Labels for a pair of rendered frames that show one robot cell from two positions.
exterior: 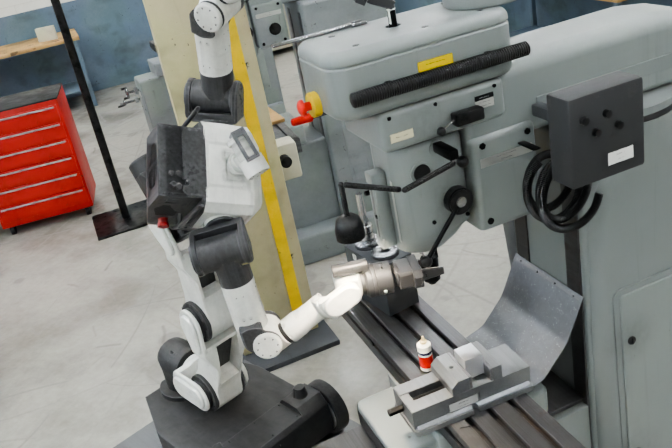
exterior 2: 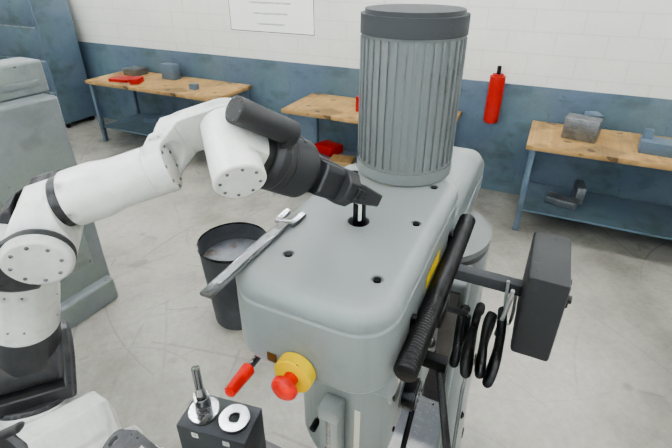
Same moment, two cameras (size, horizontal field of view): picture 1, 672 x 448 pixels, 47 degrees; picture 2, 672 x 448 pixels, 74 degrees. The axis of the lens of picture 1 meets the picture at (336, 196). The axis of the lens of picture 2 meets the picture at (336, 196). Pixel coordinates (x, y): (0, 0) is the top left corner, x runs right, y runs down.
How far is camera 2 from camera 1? 1.41 m
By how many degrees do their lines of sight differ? 42
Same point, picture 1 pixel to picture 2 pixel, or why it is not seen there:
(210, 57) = (28, 318)
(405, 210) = (373, 435)
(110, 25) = not seen: outside the picture
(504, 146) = not seen: hidden behind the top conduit
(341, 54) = (384, 308)
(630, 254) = not seen: hidden behind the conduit
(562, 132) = (548, 314)
